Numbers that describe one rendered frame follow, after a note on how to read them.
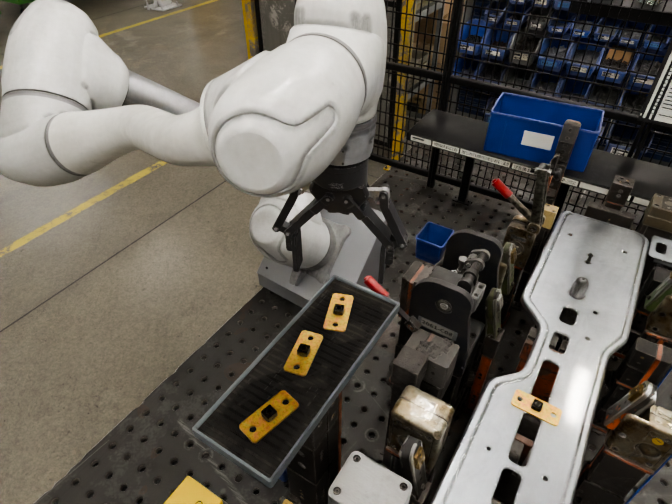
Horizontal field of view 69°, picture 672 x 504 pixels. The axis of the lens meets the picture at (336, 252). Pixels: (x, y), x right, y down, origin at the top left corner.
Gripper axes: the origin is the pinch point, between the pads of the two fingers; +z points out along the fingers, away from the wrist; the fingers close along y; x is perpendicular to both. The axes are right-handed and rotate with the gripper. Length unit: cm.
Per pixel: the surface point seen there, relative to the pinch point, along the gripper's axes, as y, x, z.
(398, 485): 13.4, -24.9, 15.9
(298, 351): -4.4, -10.3, 9.7
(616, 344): 54, 18, 27
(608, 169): 65, 84, 24
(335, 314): -0.5, -0.7, 10.5
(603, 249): 58, 49, 27
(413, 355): 13.6, -1.6, 17.1
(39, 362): -146, 46, 127
